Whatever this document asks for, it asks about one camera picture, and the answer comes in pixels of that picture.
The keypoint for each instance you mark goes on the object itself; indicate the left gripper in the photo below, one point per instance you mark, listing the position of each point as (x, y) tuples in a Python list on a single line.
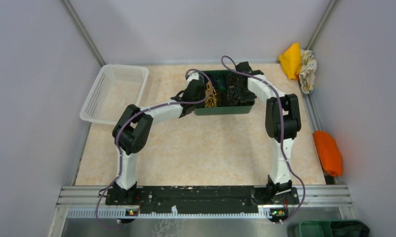
[(201, 97)]

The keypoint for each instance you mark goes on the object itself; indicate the green compartment tray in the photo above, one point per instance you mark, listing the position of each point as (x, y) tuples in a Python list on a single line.
[(221, 80)]

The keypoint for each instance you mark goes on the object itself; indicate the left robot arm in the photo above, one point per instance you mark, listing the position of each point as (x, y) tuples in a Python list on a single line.
[(131, 134)]

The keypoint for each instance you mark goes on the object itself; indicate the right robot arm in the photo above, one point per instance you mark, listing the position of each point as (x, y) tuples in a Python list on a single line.
[(282, 123)]

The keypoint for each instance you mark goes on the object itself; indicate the yellow rolled tie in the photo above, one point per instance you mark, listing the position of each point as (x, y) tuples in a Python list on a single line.
[(211, 101)]

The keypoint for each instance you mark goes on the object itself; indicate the blue patterned rolled tie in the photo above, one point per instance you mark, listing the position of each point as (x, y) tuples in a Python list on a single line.
[(233, 96)]

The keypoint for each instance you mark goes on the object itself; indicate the yellow cloth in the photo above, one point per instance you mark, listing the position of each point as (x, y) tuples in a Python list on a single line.
[(290, 61)]

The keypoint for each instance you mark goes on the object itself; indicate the cream patterned cloth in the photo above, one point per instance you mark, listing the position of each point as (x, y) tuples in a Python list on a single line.
[(307, 74)]

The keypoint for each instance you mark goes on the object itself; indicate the white plastic basket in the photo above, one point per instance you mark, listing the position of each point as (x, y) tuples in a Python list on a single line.
[(115, 87)]

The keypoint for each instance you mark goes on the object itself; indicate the orange cloth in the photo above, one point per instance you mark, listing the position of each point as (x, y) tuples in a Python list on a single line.
[(328, 153)]

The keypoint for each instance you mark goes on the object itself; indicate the green bin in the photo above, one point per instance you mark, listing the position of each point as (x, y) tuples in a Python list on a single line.
[(332, 228)]

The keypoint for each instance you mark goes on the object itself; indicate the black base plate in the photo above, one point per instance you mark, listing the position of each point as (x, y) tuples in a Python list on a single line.
[(199, 199)]

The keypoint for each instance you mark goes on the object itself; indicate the aluminium frame rail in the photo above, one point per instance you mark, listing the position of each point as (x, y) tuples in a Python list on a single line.
[(88, 201)]

